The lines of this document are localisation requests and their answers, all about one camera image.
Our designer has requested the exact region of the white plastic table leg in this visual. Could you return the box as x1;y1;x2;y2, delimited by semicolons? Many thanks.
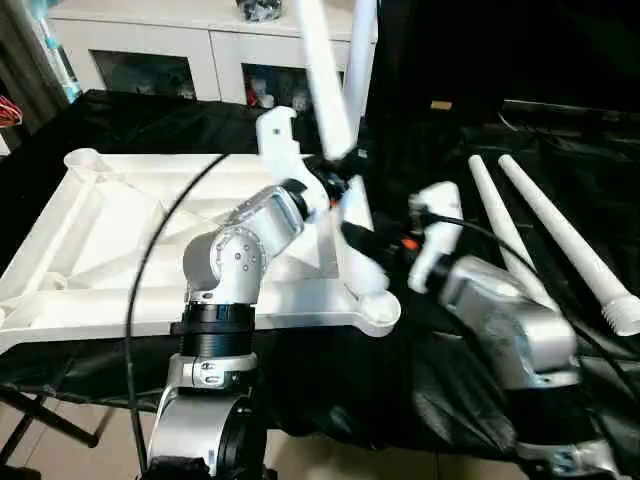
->
468;154;561;315
293;0;395;300
344;0;380;132
498;154;640;338

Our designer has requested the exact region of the black glossy mat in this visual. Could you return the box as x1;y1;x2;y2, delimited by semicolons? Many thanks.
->
0;89;640;461

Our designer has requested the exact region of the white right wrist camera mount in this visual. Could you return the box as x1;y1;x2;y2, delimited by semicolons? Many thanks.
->
406;180;463;295

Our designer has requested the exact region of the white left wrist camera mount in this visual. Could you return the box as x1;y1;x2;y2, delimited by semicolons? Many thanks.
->
254;105;332;222

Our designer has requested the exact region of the black folding stand frame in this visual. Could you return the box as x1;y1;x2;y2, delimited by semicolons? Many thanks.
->
0;386;100;467

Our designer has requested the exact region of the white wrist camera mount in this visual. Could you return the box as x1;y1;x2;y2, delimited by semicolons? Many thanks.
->
406;180;463;295
254;105;332;222

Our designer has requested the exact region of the red patterned cloth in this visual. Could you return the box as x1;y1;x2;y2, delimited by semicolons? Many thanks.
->
0;93;25;130

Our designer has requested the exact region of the white plastic table top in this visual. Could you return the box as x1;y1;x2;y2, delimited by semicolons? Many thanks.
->
0;148;404;355

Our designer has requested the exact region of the white cabinet with glass doors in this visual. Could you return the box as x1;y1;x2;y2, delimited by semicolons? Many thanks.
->
46;0;382;110

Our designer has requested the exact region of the grey curtain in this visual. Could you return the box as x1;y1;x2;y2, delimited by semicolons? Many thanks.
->
0;0;72;137

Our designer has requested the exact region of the blue and clear plastic wrap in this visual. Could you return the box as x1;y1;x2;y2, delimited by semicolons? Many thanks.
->
36;9;85;105

